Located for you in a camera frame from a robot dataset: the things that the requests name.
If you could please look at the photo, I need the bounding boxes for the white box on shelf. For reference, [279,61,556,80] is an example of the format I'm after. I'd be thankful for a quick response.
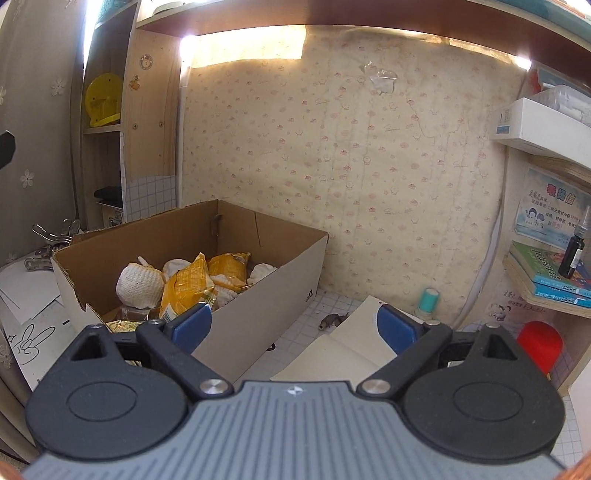
[488,98,591,169]

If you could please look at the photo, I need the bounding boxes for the orange snack packet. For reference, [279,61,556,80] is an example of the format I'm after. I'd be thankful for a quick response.
[207,253,250,292]

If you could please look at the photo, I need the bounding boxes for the red container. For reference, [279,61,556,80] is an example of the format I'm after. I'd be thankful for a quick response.
[517,321,563,376]

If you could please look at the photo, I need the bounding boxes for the wooden shelf unit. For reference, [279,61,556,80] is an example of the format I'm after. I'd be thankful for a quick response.
[78,1,181,230]

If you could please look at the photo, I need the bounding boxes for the teal stamp bottle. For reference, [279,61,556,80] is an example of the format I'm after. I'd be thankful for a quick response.
[416,287,440,319]

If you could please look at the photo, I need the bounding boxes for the cardboard shoe box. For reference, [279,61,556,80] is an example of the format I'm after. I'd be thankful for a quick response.
[52,200,329,382]

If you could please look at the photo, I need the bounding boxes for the white punched paper sheet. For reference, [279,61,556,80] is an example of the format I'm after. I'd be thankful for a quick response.
[269,294,426,388]

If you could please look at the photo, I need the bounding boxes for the white knit glove ball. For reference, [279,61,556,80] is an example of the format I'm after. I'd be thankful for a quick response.
[115,263,164,309]

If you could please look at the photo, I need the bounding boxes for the dark dropper bottle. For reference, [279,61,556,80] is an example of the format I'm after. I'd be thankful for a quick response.
[558,224,587,279]

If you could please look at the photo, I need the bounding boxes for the yellow snack packet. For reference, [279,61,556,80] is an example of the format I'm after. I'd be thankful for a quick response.
[159,253,216,322]

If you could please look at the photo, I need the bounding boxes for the floral curtain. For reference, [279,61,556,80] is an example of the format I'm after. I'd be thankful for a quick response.
[1,1,86,263]

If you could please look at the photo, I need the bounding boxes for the metal binder clips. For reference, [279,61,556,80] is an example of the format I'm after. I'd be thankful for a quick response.
[24,219,81,272]

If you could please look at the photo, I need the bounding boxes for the yellow plastic object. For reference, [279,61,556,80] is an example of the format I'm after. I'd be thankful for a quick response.
[84,73,122,128]

